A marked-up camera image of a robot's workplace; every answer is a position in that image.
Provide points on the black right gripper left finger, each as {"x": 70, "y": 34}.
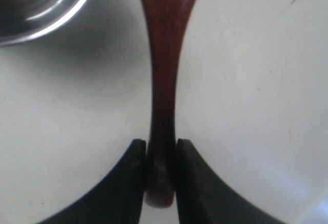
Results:
{"x": 117, "y": 198}

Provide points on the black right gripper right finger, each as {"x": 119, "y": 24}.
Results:
{"x": 202, "y": 197}

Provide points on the dark brown wooden spoon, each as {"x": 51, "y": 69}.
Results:
{"x": 167, "y": 21}

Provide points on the stainless steel cup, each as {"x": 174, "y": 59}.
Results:
{"x": 26, "y": 20}

